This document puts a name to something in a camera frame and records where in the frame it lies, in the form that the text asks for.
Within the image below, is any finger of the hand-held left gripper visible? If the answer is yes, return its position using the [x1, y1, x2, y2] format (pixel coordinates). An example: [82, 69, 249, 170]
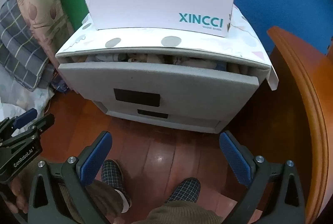
[0, 114, 55, 148]
[0, 108, 38, 136]

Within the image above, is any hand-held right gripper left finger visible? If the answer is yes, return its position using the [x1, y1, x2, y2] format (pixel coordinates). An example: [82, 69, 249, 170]
[27, 131, 113, 224]

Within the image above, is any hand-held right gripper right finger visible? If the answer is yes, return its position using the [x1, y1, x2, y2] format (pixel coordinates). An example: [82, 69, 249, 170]
[219, 131, 305, 224]

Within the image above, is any wooden drawer with white front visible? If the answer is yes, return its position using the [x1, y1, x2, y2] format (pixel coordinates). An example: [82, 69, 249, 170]
[58, 52, 263, 116]

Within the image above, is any white shoe box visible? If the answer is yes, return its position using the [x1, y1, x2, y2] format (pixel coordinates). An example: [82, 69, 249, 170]
[82, 0, 237, 38]

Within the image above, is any white lower drawer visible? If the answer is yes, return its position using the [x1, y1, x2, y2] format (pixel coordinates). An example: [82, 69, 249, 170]
[93, 100, 221, 134]

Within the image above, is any person's left hand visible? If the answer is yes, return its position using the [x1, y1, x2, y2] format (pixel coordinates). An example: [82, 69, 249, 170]
[9, 177, 30, 215]

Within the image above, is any white printed cloth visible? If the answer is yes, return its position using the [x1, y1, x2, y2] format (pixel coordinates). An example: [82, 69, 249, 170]
[0, 65, 55, 120]

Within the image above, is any plaid slipper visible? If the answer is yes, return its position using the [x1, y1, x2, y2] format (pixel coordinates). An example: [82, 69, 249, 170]
[166, 178, 201, 204]
[101, 159, 125, 190]

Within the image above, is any blue printed bag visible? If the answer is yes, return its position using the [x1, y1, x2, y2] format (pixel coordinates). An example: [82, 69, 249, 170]
[51, 68, 69, 94]

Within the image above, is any person's left leg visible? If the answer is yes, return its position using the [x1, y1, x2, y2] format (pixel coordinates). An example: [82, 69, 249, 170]
[87, 180, 130, 224]

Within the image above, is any person's leg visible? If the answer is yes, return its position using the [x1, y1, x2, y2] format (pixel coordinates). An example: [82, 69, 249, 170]
[148, 200, 224, 224]
[87, 180, 130, 224]

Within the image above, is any grey plaid quilt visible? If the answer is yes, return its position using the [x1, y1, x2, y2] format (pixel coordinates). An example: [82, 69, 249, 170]
[0, 0, 50, 91]

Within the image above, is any person's right leg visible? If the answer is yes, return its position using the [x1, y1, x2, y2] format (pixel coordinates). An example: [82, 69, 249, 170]
[148, 200, 224, 224]

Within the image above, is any orange wooden furniture board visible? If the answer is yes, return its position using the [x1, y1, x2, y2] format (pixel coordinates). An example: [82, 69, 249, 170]
[267, 26, 333, 224]

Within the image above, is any pink floral fabric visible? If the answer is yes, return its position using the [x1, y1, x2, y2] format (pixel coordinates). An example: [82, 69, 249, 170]
[13, 0, 76, 71]

